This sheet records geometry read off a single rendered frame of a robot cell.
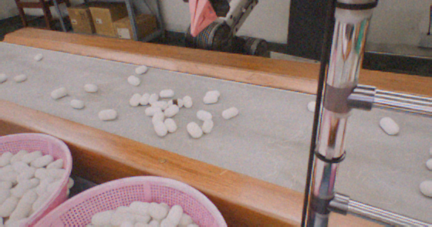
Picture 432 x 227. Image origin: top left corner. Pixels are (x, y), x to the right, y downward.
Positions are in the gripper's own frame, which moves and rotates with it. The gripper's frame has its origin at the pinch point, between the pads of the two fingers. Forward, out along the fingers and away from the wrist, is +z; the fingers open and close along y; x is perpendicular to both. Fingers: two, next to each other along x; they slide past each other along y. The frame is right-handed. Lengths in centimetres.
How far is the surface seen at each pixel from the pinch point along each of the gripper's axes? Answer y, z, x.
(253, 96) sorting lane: 15.0, 9.2, 9.3
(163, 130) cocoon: 5.1, 24.2, -4.7
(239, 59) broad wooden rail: 5.8, -2.4, 15.5
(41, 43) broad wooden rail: -68, 5, 12
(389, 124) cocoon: 41.6, 10.8, 5.1
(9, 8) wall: -434, -102, 171
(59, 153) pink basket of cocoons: -9.5, 34.2, -11.6
